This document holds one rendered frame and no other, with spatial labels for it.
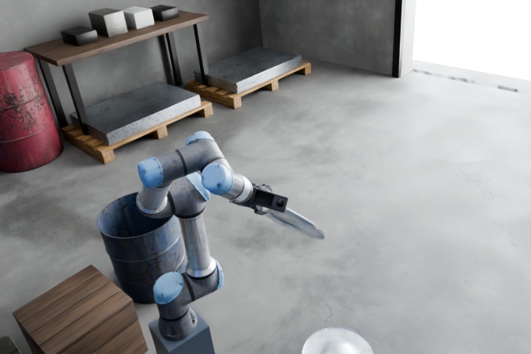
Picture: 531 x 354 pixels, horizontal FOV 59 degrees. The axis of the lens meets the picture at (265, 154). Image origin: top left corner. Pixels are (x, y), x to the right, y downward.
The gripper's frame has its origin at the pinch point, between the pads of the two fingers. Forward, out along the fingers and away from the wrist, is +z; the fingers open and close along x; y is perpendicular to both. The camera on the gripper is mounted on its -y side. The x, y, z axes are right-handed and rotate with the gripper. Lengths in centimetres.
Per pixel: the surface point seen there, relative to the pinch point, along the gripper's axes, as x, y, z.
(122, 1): -184, 309, 186
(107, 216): 21, 126, 68
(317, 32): -246, 163, 346
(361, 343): 41, -21, 77
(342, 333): 39, -12, 78
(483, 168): -83, -49, 232
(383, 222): -22, 0, 171
